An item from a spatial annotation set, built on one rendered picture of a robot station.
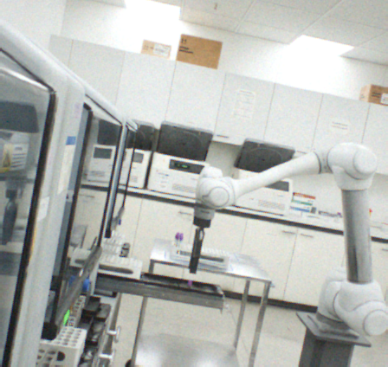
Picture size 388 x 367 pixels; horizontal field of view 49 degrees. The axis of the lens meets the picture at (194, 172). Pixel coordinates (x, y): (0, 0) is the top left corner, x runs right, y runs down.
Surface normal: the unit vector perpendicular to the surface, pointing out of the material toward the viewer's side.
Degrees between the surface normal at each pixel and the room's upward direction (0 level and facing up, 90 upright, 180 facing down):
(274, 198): 90
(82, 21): 90
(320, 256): 90
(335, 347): 90
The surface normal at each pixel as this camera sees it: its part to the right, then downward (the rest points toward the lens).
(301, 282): 0.08, 0.07
